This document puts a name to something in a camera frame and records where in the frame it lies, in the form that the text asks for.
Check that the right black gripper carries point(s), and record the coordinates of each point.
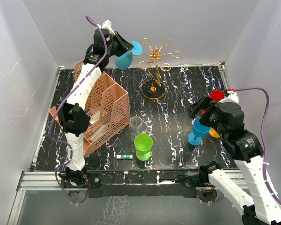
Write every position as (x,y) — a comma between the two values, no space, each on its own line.
(192,109)

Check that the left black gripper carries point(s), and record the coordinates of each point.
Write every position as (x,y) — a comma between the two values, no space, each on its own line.
(129,46)

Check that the cyan wine glass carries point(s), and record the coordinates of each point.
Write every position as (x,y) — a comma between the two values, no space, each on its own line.
(124,61)

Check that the red wine glass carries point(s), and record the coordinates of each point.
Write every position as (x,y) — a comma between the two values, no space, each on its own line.
(217,95)

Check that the blue wine glass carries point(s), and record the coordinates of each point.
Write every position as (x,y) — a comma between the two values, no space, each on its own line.
(198,131)

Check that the yellow wine glass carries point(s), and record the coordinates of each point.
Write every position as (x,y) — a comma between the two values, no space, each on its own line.
(213,133)

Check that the gold wire glass rack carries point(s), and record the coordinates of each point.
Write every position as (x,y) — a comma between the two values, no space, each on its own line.
(153,88)

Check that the clear wine glass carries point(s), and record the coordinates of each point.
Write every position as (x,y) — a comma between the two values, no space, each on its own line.
(135,126)

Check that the green wine glass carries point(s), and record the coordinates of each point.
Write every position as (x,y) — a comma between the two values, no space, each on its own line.
(143,144)

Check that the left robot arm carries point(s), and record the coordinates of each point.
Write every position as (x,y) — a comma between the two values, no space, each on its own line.
(71,118)

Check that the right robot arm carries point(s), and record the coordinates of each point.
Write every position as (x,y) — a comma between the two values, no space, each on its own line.
(260,206)

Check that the pink plastic file organizer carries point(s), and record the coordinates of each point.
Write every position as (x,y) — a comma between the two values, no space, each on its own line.
(101,100)

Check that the silver box in organizer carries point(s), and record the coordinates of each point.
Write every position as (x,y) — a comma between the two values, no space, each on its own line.
(100,131)

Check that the green white glue stick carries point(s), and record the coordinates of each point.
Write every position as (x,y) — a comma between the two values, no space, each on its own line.
(124,157)

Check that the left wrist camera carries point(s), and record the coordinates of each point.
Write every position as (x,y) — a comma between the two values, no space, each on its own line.
(107,24)

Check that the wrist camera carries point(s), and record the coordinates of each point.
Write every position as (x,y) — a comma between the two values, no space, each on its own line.
(230,96)
(107,24)

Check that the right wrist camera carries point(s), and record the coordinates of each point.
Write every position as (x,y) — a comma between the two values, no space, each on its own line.
(230,96)

